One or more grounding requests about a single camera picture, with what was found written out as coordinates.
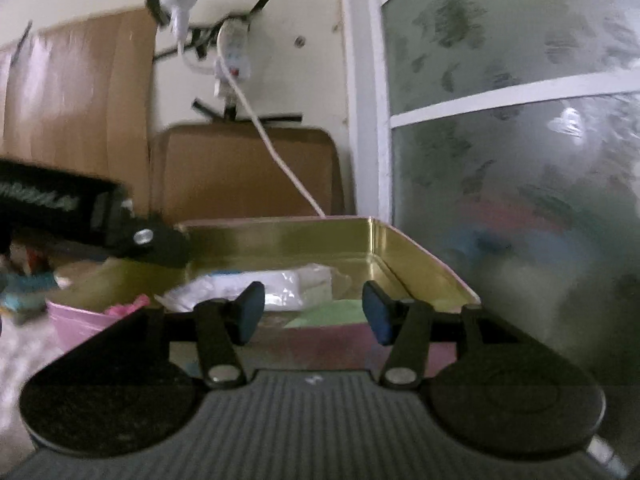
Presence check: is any light green cloth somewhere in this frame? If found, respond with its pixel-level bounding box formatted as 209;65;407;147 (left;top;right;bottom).
285;299;367;330

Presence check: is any gold pink tin box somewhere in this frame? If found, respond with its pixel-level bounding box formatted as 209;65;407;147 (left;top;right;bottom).
48;217;480;373

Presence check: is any teal blue cloth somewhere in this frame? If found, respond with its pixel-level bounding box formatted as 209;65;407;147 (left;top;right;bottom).
1;272;58;325

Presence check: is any large brown cardboard sheet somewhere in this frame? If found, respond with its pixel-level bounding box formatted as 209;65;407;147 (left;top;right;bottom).
1;8;156;214

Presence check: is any white power strip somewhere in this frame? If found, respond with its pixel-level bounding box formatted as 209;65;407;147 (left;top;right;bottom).
214;18;250;99

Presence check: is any white framed frosted glass door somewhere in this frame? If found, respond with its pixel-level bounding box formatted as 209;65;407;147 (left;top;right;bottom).
343;0;639;386

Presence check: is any white power cable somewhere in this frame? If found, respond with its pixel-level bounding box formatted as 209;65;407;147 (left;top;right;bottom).
217;54;328;219

